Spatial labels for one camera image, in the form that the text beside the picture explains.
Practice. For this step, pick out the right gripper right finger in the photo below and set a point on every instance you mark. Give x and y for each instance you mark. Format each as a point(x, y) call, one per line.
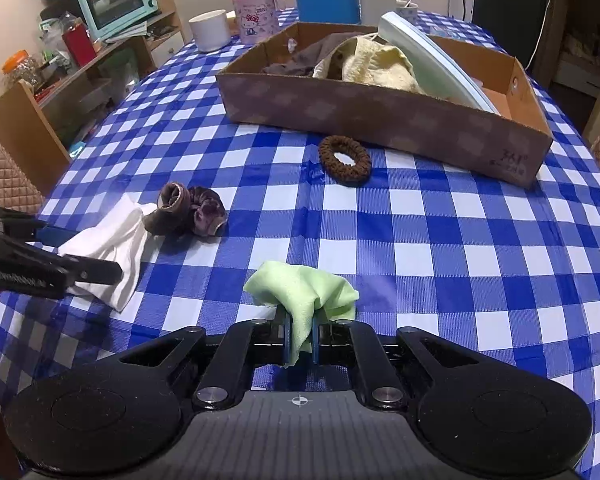
point(355, 346)

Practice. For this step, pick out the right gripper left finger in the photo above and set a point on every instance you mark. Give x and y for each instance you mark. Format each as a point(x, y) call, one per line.
point(245, 346)

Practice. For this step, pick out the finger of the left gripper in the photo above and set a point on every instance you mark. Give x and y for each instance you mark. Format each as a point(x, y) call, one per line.
point(26, 228)
point(73, 269)

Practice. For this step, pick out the white cloth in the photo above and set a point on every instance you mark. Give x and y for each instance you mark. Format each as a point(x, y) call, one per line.
point(119, 237)

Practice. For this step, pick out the light green cloth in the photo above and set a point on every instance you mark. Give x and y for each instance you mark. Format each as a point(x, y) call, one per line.
point(302, 291)

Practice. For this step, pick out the cream yellow towel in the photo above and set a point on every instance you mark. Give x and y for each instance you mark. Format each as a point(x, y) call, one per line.
point(365, 60)

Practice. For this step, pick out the dark grey cloth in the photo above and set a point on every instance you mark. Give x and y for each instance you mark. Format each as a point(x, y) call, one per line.
point(310, 57)

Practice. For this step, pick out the dark purple scrunchie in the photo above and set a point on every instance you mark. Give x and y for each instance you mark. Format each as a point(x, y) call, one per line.
point(179, 209)

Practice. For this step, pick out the wooden shelf cabinet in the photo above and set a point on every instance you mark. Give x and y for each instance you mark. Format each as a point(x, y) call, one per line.
point(38, 133)

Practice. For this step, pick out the orange lidded glass jar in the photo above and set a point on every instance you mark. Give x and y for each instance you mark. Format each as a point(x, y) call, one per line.
point(22, 67)

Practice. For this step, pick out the red canister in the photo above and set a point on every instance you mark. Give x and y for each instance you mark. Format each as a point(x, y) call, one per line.
point(79, 44)

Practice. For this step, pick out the blue checkered tablecloth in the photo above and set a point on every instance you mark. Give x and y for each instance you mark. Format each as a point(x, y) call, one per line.
point(506, 271)

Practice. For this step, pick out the brown cardboard box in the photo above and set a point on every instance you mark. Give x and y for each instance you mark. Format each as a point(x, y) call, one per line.
point(509, 144)

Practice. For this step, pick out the white ceramic cup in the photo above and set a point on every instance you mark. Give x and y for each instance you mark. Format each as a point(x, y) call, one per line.
point(210, 30)

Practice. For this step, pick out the white face mask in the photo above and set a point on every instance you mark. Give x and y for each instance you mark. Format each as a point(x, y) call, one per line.
point(435, 71)

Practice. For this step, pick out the pink lidded cartoon cup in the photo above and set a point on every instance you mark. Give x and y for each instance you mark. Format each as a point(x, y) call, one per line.
point(256, 19)

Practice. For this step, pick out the small mug with spoon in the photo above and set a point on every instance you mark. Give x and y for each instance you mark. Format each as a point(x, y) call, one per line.
point(408, 9)

